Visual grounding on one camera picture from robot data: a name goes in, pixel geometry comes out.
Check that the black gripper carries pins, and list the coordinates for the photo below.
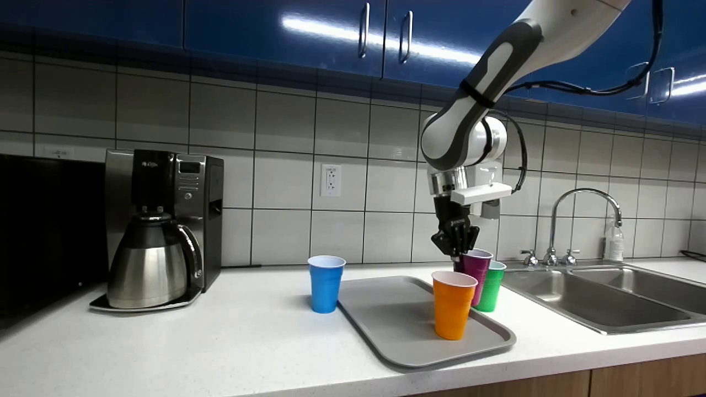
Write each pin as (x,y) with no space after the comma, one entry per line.
(454,235)

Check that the purple plastic cup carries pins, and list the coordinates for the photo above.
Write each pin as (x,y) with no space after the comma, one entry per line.
(477,263)

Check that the green plastic cup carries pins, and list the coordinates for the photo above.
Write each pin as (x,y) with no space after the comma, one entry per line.
(491,287)

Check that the blue plastic cup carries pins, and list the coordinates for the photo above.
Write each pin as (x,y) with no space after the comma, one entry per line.
(324,275)

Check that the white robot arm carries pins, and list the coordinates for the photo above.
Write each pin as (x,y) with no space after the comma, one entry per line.
(464,135)

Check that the grey plastic tray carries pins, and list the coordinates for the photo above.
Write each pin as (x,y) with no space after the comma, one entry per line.
(396,318)

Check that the orange plastic cup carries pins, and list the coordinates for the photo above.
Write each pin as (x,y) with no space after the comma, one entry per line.
(452,299)

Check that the chrome sink faucet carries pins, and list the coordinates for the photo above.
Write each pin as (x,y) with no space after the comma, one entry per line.
(582,224)

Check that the stainless steel sink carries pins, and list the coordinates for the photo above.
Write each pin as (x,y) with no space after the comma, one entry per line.
(612,299)

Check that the blue upper cabinets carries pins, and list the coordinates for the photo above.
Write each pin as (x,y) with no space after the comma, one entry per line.
(397,42)

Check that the steel coffee maker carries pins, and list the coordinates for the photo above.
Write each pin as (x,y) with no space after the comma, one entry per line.
(163,224)

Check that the black microwave oven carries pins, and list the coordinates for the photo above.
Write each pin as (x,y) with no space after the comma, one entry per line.
(52,233)

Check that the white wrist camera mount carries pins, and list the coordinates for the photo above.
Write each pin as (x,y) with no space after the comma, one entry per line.
(480,184)

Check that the white wall outlet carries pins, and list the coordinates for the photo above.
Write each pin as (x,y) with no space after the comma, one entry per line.
(330,179)

